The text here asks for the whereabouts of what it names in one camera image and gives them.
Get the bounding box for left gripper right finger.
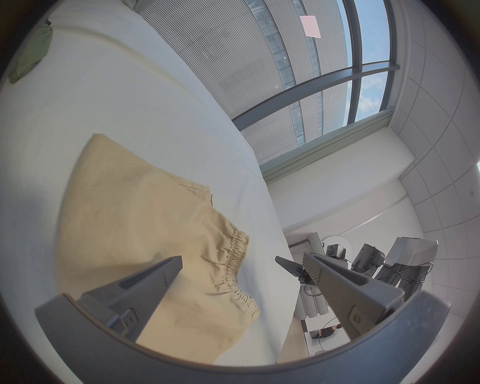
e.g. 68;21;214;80
302;253;406;341

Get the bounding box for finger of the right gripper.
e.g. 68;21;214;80
275;256;305;283

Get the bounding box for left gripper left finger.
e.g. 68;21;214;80
80;256;184;336

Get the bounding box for tan shorts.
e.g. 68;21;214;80
56;133;261;366

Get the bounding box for window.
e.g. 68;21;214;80
146;0;402;166

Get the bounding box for green garment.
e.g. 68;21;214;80
8;19;53;84

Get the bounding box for grey-green curtain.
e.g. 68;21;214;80
122;0;155;14

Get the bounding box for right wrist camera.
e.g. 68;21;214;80
325;243;352;263

